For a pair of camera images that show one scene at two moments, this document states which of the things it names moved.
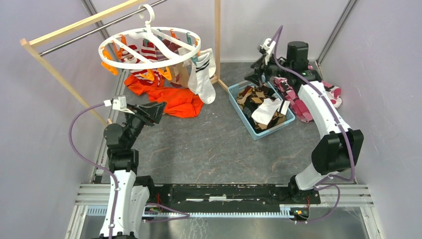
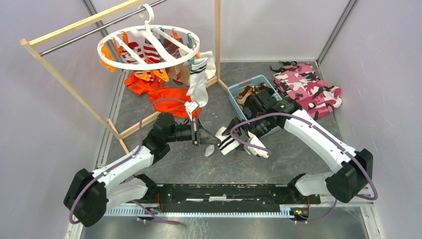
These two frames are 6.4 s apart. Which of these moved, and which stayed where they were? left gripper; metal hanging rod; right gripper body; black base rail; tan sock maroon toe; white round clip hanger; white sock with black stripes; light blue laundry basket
Moved: white sock with black stripes; right gripper body; left gripper
Stayed: white round clip hanger; light blue laundry basket; black base rail; metal hanging rod; tan sock maroon toe
